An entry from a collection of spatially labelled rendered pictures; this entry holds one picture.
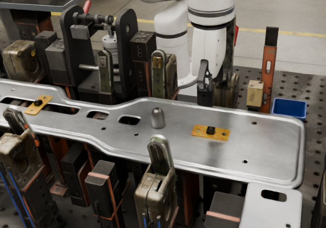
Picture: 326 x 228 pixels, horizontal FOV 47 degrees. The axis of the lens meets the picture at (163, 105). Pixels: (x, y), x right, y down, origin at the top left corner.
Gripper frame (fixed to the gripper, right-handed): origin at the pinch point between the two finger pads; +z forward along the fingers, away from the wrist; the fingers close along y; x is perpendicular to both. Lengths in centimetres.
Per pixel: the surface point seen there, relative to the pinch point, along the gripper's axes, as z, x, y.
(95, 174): 12.9, -20.2, 18.0
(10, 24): 91, -243, -200
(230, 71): 3.2, 1.6, -13.2
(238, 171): 11.8, 8.2, 10.2
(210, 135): 11.6, 0.3, 1.1
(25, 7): -3, -65, -27
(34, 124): 12.0, -42.6, 7.7
